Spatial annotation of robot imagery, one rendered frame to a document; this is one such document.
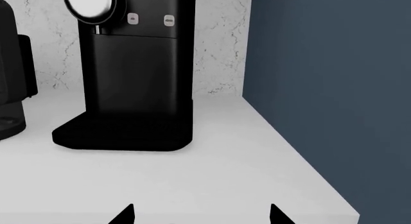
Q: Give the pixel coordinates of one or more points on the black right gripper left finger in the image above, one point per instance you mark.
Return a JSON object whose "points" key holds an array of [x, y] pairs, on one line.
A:
{"points": [[125, 216]]}

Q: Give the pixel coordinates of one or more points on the black coffee machine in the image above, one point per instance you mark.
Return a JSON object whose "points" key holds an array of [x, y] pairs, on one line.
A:
{"points": [[135, 89]]}

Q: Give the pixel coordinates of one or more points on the black electric kettle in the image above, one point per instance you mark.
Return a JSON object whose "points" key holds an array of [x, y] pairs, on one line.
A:
{"points": [[11, 72]]}

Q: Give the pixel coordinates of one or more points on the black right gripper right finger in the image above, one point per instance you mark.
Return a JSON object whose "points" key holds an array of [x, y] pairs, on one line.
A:
{"points": [[278, 216]]}

